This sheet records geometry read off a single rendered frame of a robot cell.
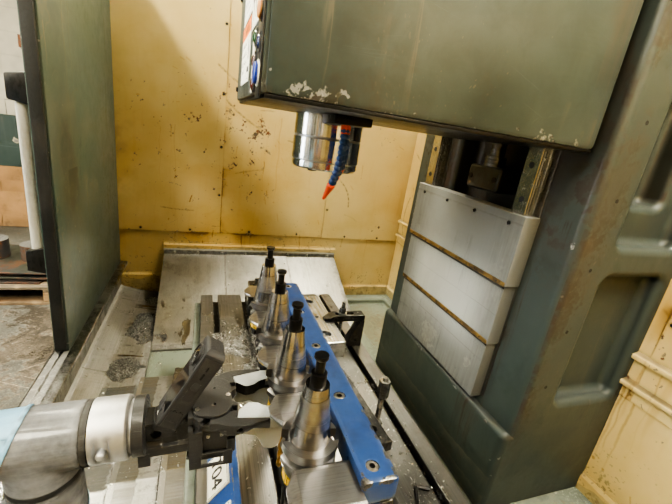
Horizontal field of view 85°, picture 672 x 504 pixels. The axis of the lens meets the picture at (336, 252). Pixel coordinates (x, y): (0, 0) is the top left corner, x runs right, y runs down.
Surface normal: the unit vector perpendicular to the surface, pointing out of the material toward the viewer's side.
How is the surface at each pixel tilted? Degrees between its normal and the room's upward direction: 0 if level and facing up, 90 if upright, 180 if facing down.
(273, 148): 90
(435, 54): 90
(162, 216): 90
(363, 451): 0
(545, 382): 90
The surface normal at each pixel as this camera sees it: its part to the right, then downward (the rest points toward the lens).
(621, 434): -0.94, -0.03
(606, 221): 0.31, 0.34
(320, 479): 0.15, -0.94
